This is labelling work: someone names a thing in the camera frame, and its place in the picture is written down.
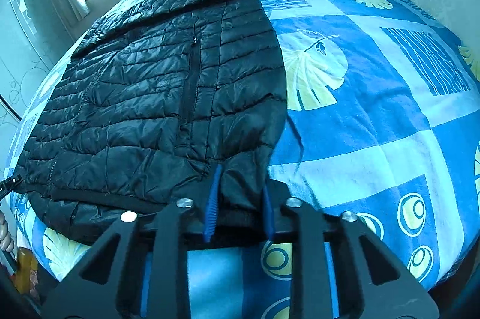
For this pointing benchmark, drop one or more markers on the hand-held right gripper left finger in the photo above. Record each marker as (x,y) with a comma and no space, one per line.
(213,206)

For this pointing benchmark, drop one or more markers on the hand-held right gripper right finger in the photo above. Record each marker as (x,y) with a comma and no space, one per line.
(268,217)

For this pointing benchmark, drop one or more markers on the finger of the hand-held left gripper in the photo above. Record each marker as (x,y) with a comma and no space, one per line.
(9,185)

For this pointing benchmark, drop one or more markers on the black quilted puffer jacket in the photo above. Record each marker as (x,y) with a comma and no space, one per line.
(150,79)

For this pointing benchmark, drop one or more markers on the person's left hand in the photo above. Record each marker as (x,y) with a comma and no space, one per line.
(5,232)

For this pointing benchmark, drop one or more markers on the yellow wooden stool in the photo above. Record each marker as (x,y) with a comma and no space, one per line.
(26,266)

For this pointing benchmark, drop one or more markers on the frosted glass wardrobe doors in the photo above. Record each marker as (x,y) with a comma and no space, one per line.
(22,41)

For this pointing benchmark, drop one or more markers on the blue patterned bed sheet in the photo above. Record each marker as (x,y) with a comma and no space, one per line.
(375,116)

